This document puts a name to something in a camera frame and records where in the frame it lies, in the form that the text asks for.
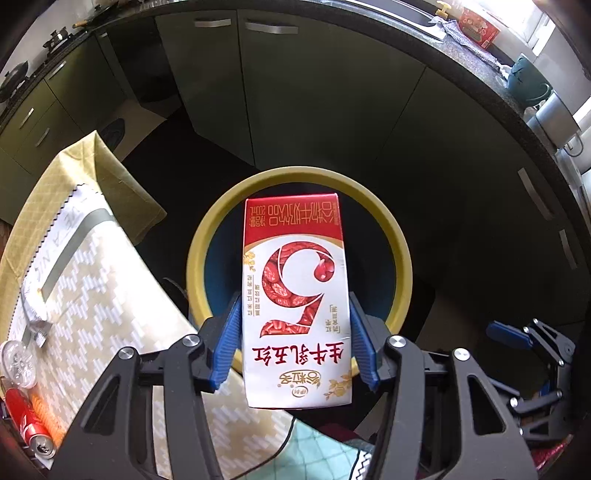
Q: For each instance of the crumpled silver wrapper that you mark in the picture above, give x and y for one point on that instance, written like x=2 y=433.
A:
x=37 y=318

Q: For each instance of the green kitchen cabinets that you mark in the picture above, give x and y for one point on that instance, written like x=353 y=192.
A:
x=295 y=92

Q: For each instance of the small black pot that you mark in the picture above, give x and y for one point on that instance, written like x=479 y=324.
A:
x=56 y=39

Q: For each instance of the orange snack packet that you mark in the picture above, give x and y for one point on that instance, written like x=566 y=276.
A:
x=46 y=413

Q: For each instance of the black wok with lid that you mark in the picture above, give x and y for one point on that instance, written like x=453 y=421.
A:
x=11 y=76

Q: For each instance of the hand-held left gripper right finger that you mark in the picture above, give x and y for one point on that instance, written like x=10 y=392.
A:
x=364 y=341

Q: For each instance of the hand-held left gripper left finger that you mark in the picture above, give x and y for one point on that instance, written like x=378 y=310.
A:
x=228 y=341

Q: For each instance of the metal container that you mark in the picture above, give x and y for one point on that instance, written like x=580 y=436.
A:
x=554 y=113

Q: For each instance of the red soda can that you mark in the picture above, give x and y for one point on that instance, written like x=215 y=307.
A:
x=25 y=417

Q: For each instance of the red printed box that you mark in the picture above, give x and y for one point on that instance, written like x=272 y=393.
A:
x=480 y=25

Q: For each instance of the blue and white cloth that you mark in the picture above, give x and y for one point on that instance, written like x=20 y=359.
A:
x=461 y=39

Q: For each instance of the beige and teal patterned tablecloth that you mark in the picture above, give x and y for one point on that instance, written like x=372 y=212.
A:
x=115 y=300

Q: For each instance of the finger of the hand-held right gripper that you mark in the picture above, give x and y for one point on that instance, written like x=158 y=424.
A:
x=542 y=401
x=505 y=333

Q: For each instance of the yellow round trash bin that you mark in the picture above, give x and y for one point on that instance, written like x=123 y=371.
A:
x=203 y=258

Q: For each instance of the red and white milk carton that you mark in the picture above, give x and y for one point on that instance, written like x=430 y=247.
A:
x=295 y=369

